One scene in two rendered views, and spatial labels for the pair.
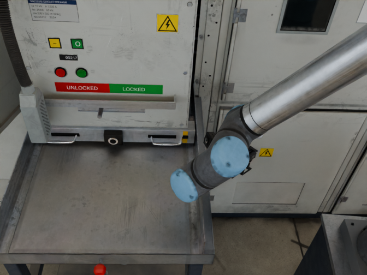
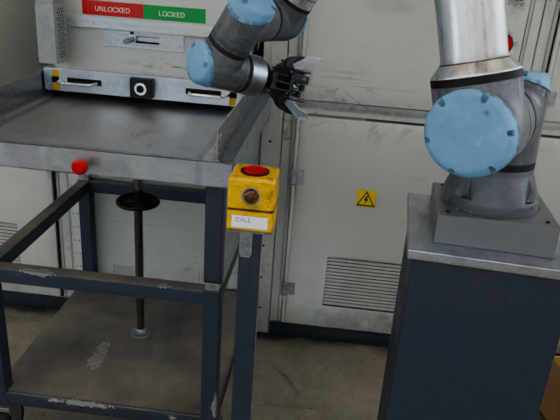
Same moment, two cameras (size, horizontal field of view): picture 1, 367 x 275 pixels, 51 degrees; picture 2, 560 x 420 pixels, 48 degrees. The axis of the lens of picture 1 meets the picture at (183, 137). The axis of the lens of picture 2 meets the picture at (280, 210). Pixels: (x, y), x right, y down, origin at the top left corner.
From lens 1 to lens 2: 0.95 m
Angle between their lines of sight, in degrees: 24
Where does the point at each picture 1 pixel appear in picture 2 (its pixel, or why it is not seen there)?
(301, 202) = not seen: hidden behind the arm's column
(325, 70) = not seen: outside the picture
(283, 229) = not seen: hidden behind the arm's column
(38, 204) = (27, 121)
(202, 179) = (218, 36)
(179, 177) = (195, 46)
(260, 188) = (364, 274)
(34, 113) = (49, 13)
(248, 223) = (349, 349)
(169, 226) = (183, 145)
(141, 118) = (179, 62)
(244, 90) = (327, 83)
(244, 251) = (336, 378)
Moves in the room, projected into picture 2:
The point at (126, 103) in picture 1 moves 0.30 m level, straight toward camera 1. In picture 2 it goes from (159, 25) to (136, 42)
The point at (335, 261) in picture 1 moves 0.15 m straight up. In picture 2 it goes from (411, 220) to (422, 151)
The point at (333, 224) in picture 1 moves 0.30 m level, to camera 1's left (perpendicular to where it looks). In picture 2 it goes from (422, 199) to (292, 183)
